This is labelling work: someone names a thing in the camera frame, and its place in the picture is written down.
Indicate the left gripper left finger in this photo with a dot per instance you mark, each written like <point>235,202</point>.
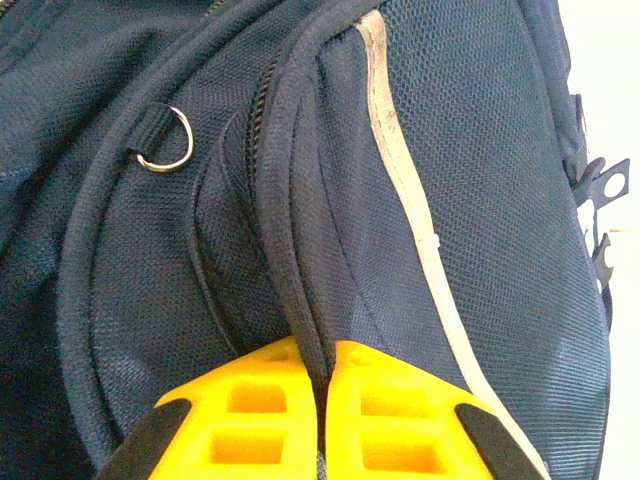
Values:
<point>250,425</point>

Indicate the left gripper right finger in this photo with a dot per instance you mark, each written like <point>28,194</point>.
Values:
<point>400,430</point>

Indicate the navy blue backpack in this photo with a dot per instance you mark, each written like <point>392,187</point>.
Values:
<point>200,225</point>

